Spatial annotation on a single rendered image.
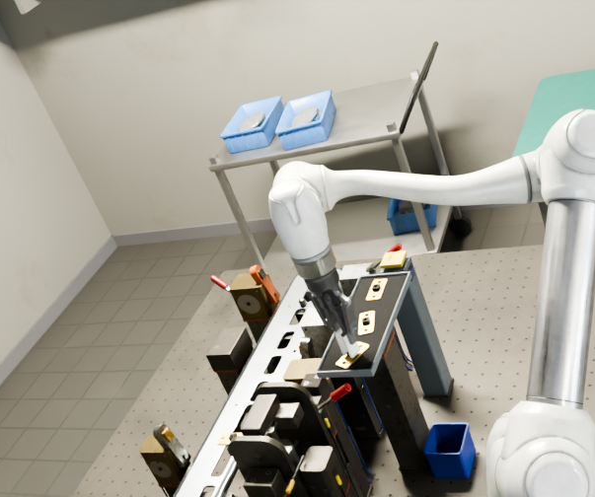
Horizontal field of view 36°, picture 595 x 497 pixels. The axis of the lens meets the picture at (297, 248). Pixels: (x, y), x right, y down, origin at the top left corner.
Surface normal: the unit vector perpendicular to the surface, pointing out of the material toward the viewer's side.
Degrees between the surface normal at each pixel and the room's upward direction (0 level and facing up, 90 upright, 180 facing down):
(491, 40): 90
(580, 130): 47
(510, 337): 0
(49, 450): 0
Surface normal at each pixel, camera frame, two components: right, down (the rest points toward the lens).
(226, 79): -0.35, 0.58
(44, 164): 0.88, -0.08
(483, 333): -0.33, -0.81
